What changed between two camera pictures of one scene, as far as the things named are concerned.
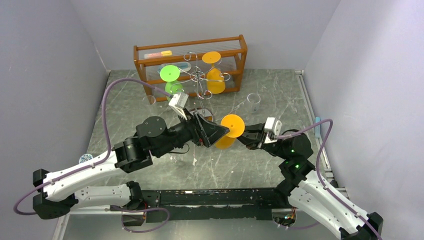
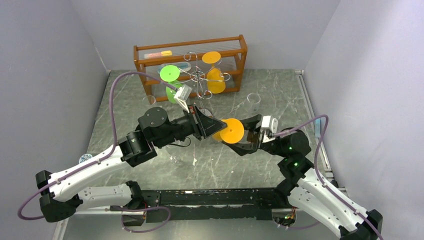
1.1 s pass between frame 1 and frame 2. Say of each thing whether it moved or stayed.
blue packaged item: stayed
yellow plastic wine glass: stayed
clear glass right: stayed
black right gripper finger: moved
